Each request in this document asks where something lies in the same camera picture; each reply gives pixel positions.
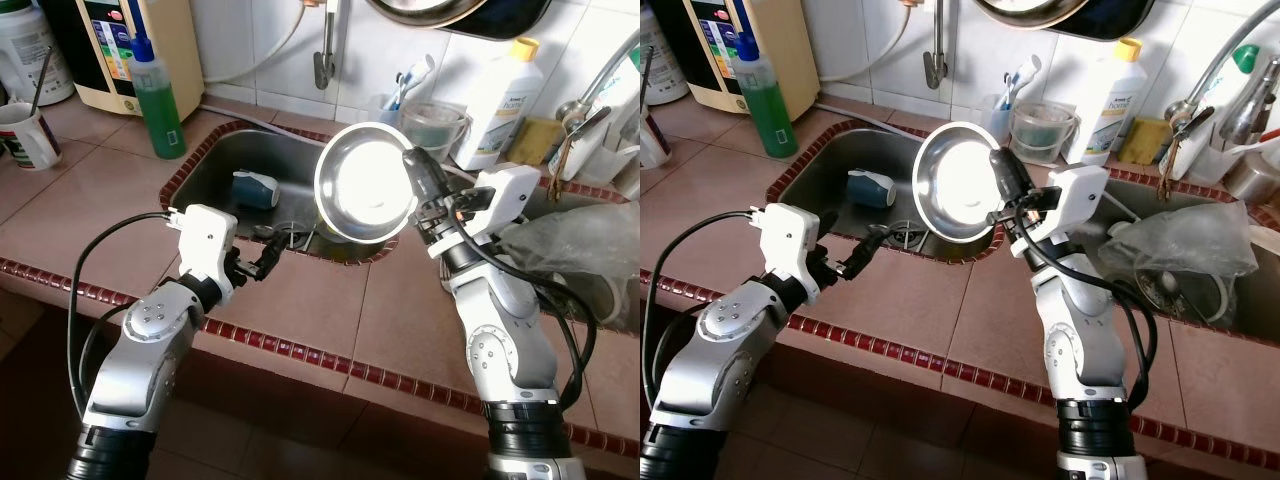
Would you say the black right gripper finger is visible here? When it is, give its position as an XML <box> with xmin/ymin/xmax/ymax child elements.
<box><xmin>990</xmin><ymin>147</ymin><xmax>1036</xmax><ymax>216</ymax></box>
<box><xmin>402</xmin><ymin>147</ymin><xmax>451</xmax><ymax>216</ymax></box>

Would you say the clear plastic pail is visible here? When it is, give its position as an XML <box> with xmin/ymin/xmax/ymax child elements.
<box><xmin>1010</xmin><ymin>100</ymin><xmax>1079</xmax><ymax>166</ymax></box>
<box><xmin>400</xmin><ymin>100</ymin><xmax>471</xmax><ymax>151</ymax></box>

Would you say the steel sink basin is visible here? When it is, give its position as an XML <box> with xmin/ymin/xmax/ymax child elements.
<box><xmin>520</xmin><ymin>180</ymin><xmax>641</xmax><ymax>331</ymax></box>
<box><xmin>160</xmin><ymin>122</ymin><xmax>401</xmax><ymax>263</ymax></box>
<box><xmin>1100</xmin><ymin>175</ymin><xmax>1280</xmax><ymax>341</ymax></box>
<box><xmin>768</xmin><ymin>122</ymin><xmax>1006</xmax><ymax>263</ymax></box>

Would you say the blue white toothbrush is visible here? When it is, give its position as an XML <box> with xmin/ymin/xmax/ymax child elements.
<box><xmin>385</xmin><ymin>55</ymin><xmax>436</xmax><ymax>111</ymax></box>
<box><xmin>1000</xmin><ymin>55</ymin><xmax>1043</xmax><ymax>111</ymax></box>

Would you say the white yellow-capped detergent bottle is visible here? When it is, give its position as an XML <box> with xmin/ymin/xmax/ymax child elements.
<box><xmin>455</xmin><ymin>37</ymin><xmax>546</xmax><ymax>171</ymax></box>
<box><xmin>1063</xmin><ymin>37</ymin><xmax>1148</xmax><ymax>166</ymax></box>

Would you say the brown yellow sponge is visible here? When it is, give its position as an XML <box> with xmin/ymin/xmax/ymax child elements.
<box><xmin>510</xmin><ymin>118</ymin><xmax>561</xmax><ymax>166</ymax></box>
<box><xmin>1118</xmin><ymin>118</ymin><xmax>1171</xmax><ymax>166</ymax></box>

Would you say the clear plastic bag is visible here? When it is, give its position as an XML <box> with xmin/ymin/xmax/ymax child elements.
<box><xmin>497</xmin><ymin>200</ymin><xmax>641</xmax><ymax>331</ymax></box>
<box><xmin>1098</xmin><ymin>200</ymin><xmax>1259</xmax><ymax>301</ymax></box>

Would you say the green dish soap bottle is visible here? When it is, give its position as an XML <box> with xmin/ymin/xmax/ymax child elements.
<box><xmin>735</xmin><ymin>30</ymin><xmax>799</xmax><ymax>159</ymax></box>
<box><xmin>128</xmin><ymin>30</ymin><xmax>188</xmax><ymax>161</ymax></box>

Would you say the chrome gooseneck faucet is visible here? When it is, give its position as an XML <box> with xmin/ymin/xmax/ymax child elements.
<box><xmin>1165</xmin><ymin>15</ymin><xmax>1280</xmax><ymax>146</ymax></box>
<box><xmin>555</xmin><ymin>30</ymin><xmax>641</xmax><ymax>131</ymax></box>

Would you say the hanging steel pan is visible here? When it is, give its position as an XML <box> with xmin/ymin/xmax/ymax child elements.
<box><xmin>365</xmin><ymin>0</ymin><xmax>501</xmax><ymax>29</ymax></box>
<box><xmin>975</xmin><ymin>0</ymin><xmax>1101</xmax><ymax>29</ymax></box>

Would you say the round steel pot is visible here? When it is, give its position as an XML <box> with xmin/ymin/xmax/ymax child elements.
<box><xmin>1140</xmin><ymin>265</ymin><xmax>1231</xmax><ymax>323</ymax></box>

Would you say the hanging black pan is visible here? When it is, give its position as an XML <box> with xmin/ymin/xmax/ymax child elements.
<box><xmin>440</xmin><ymin>0</ymin><xmax>551</xmax><ymax>41</ymax></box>
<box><xmin>1050</xmin><ymin>0</ymin><xmax>1161</xmax><ymax>41</ymax></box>

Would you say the beige water ionizer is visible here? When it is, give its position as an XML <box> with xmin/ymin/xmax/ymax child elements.
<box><xmin>680</xmin><ymin>0</ymin><xmax>821</xmax><ymax>118</ymax></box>
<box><xmin>40</xmin><ymin>0</ymin><xmax>206</xmax><ymax>118</ymax></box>

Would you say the white green-capped bottle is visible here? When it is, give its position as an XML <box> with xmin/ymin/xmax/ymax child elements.
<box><xmin>1215</xmin><ymin>45</ymin><xmax>1266</xmax><ymax>141</ymax></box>
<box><xmin>590</xmin><ymin>50</ymin><xmax>641</xmax><ymax>151</ymax></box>

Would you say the white printed mug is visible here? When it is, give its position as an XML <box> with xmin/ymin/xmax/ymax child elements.
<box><xmin>0</xmin><ymin>102</ymin><xmax>63</xmax><ymax>171</ymax></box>
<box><xmin>640</xmin><ymin>105</ymin><xmax>673</xmax><ymax>169</ymax></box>

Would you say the steel cup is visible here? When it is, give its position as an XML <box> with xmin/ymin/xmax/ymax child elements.
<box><xmin>1225</xmin><ymin>150</ymin><xmax>1280</xmax><ymax>201</ymax></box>

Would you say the large white plastic jug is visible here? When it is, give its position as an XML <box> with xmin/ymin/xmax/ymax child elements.
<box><xmin>0</xmin><ymin>0</ymin><xmax>76</xmax><ymax>106</ymax></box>
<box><xmin>640</xmin><ymin>30</ymin><xmax>691</xmax><ymax>106</ymax></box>

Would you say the dark stirring stick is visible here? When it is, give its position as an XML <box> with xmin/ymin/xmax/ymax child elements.
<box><xmin>28</xmin><ymin>45</ymin><xmax>54</xmax><ymax>116</ymax></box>

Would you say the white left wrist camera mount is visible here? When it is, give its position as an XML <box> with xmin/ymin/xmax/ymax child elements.
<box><xmin>750</xmin><ymin>205</ymin><xmax>826</xmax><ymax>306</ymax></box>
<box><xmin>168</xmin><ymin>205</ymin><xmax>241</xmax><ymax>306</ymax></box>

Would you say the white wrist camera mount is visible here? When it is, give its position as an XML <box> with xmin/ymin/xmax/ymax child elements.
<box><xmin>1040</xmin><ymin>165</ymin><xmax>1111</xmax><ymax>246</ymax></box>
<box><xmin>168</xmin><ymin>205</ymin><xmax>241</xmax><ymax>306</ymax></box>
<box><xmin>750</xmin><ymin>205</ymin><xmax>826</xmax><ymax>306</ymax></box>
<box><xmin>455</xmin><ymin>165</ymin><xmax>543</xmax><ymax>241</ymax></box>

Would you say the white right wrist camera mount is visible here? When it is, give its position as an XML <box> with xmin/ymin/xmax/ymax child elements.
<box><xmin>1040</xmin><ymin>165</ymin><xmax>1111</xmax><ymax>246</ymax></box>
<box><xmin>455</xmin><ymin>165</ymin><xmax>543</xmax><ymax>241</ymax></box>

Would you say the wall water tap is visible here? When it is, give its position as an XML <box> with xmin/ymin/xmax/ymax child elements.
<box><xmin>313</xmin><ymin>0</ymin><xmax>346</xmax><ymax>91</ymax></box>
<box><xmin>923</xmin><ymin>0</ymin><xmax>951</xmax><ymax>91</ymax></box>

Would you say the thin white hose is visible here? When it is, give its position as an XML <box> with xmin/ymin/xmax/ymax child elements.
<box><xmin>203</xmin><ymin>0</ymin><xmax>306</xmax><ymax>88</ymax></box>
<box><xmin>815</xmin><ymin>0</ymin><xmax>916</xmax><ymax>88</ymax></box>

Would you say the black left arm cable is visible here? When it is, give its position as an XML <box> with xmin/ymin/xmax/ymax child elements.
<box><xmin>643</xmin><ymin>210</ymin><xmax>758</xmax><ymax>401</ymax></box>
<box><xmin>66</xmin><ymin>210</ymin><xmax>176</xmax><ymax>421</ymax></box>

